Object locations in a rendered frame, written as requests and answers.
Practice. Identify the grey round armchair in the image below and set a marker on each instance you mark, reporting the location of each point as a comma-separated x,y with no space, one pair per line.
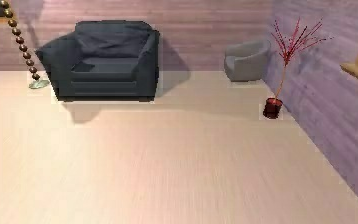
245,63

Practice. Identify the dark blue armchair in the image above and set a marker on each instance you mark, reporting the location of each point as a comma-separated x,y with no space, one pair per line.
113,66

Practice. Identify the red twig houseplant in pot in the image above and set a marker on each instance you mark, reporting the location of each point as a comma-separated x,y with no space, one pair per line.
273,107

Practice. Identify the brown beaded floor lamp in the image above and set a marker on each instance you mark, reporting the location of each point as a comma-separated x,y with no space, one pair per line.
22,48

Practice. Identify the dark flat object on seat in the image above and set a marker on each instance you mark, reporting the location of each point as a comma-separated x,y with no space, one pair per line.
83,67

